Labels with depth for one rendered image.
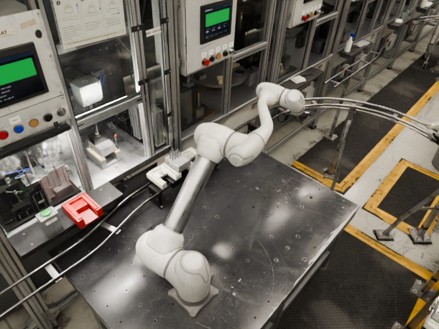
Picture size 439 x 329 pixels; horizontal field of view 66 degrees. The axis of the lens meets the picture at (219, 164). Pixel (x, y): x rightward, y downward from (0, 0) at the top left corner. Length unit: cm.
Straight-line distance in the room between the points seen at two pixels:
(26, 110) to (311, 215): 159
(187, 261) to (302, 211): 91
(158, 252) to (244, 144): 63
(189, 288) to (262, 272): 45
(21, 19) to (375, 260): 268
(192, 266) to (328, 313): 132
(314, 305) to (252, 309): 92
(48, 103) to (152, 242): 75
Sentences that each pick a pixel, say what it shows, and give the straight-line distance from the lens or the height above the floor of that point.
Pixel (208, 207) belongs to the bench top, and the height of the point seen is 68.
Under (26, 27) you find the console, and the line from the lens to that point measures 146.
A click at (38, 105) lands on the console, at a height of 149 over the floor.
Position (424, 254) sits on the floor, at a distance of 323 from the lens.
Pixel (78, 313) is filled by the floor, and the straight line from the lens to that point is 260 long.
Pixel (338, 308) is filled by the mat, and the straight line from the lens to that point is 264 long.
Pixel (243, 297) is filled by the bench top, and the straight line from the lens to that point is 176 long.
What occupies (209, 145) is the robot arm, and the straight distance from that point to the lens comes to 157.
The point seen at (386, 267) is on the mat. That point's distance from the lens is 297.
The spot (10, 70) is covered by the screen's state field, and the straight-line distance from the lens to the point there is 145.
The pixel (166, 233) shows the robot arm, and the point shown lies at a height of 96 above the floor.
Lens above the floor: 222
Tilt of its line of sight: 41 degrees down
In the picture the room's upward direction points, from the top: 3 degrees clockwise
